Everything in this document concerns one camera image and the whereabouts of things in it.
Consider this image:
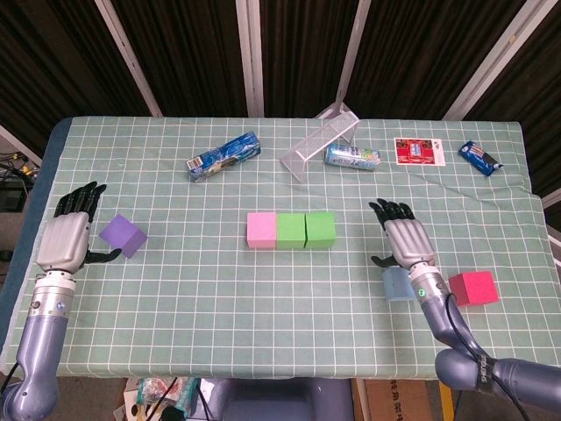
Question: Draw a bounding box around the tangled cable bundle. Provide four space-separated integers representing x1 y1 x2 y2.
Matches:
0 151 39 185

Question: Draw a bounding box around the green checked tablecloth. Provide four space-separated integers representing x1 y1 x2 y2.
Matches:
0 115 556 382

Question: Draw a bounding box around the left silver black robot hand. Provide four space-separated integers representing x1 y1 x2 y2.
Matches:
36 182 123 270

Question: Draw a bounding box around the long blue cookie package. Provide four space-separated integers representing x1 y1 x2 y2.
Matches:
186 130 263 183

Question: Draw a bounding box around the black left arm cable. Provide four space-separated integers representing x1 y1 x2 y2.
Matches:
0 359 22 394

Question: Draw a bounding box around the teal snack bag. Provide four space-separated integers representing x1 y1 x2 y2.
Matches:
135 377 201 417

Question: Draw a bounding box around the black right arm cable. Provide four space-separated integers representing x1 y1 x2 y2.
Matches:
444 293 531 421

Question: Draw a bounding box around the white metal frame post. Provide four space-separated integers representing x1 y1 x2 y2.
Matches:
235 0 266 118
94 0 164 118
442 0 541 120
335 0 374 118

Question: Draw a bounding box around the red white printed card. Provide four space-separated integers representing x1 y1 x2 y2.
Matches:
393 136 447 168

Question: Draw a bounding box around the purple foam cube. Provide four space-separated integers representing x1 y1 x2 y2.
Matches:
97 213 149 259

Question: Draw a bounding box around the black equipment box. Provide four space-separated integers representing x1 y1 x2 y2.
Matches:
0 183 32 211

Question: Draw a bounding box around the dark brown curtain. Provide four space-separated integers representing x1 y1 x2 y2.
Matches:
0 0 561 198

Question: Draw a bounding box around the pink foam cube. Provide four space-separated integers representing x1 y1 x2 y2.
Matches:
246 211 279 250

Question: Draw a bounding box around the white wire mesh rack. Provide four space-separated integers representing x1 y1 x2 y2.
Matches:
279 110 361 182

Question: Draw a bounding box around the blue grey robot torso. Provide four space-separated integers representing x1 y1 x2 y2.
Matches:
192 377 355 421

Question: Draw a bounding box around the white metal frame bar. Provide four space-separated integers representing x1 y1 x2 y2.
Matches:
0 125 44 166
541 188 561 268

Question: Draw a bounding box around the light blue foam cube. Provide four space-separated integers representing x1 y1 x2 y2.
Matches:
380 267 417 303

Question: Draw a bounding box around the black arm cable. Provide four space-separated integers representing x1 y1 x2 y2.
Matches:
0 359 22 394
444 293 531 421

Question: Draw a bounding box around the green foam cube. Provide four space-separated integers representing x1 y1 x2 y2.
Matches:
274 212 308 251
303 210 337 251

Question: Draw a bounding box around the brown cardboard box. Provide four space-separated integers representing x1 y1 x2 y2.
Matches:
363 379 444 421

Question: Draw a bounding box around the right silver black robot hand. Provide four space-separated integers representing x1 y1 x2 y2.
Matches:
367 198 437 269

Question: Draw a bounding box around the red foam cube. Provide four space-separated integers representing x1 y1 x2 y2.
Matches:
448 270 501 307

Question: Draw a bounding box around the white printed paper bag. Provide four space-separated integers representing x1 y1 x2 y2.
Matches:
114 379 146 421

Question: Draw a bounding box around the small dark blue cookie packet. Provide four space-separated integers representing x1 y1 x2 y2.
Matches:
458 139 505 178

